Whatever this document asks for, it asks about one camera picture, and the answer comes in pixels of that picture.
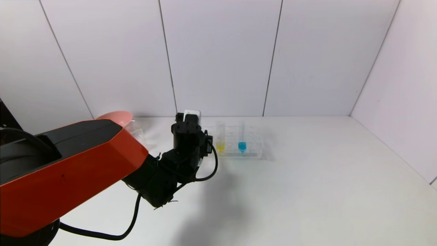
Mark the test tube with yellow pigment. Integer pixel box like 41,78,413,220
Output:
216,121,226,154

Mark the test tube with blue pigment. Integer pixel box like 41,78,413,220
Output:
238,121,248,153

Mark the clear acrylic test tube rack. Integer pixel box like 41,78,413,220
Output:
204,123,264,160

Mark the clear glass beaker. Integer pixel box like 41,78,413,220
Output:
125,120,148,149

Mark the pink plastic bowl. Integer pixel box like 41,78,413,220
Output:
97,111,133,127

